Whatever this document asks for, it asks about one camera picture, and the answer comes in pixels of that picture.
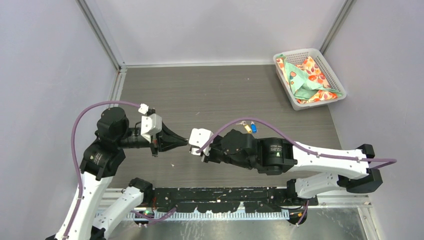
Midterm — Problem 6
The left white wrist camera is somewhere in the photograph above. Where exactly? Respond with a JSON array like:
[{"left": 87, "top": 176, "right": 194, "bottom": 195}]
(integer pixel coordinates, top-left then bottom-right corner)
[{"left": 140, "top": 113, "right": 163, "bottom": 136}]

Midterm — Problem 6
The white plastic basket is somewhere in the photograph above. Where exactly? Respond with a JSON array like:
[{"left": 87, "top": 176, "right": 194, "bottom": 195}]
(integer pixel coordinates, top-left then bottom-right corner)
[{"left": 273, "top": 48, "right": 347, "bottom": 111}]

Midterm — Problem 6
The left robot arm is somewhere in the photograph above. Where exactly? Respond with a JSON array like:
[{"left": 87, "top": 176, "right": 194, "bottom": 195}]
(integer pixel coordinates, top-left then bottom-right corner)
[{"left": 51, "top": 105, "right": 188, "bottom": 240}]

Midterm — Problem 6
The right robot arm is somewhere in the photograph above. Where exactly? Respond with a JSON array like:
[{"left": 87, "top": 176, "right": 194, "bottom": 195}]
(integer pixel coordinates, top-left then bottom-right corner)
[{"left": 189, "top": 128, "right": 383, "bottom": 205}]

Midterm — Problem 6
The yellow key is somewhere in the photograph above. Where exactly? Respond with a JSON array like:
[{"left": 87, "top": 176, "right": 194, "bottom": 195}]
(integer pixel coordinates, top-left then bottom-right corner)
[{"left": 236, "top": 120, "right": 253, "bottom": 134}]

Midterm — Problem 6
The purple cable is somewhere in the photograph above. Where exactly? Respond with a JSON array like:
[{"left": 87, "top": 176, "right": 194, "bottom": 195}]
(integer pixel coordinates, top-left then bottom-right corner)
[
  {"left": 196, "top": 117, "right": 398, "bottom": 170},
  {"left": 61, "top": 100, "right": 149, "bottom": 240}
]

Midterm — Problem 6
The blue key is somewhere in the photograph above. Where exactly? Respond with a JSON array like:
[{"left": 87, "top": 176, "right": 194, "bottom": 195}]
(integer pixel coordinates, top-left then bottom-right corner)
[{"left": 250, "top": 121, "right": 257, "bottom": 134}]

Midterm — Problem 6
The floral patterned cloth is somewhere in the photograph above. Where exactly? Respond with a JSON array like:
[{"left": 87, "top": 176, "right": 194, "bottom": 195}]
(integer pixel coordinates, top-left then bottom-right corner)
[{"left": 276, "top": 54, "right": 343, "bottom": 104}]

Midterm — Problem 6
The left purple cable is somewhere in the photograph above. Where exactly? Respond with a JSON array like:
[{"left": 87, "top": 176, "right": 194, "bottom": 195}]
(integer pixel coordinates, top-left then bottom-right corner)
[{"left": 61, "top": 100, "right": 149, "bottom": 240}]

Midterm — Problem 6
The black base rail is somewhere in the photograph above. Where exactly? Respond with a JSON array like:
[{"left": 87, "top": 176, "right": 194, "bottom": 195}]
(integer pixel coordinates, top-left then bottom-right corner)
[{"left": 141, "top": 187, "right": 307, "bottom": 213}]

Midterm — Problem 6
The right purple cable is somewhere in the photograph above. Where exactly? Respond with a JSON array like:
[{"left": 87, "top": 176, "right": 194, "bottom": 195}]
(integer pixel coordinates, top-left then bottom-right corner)
[{"left": 196, "top": 117, "right": 398, "bottom": 170}]

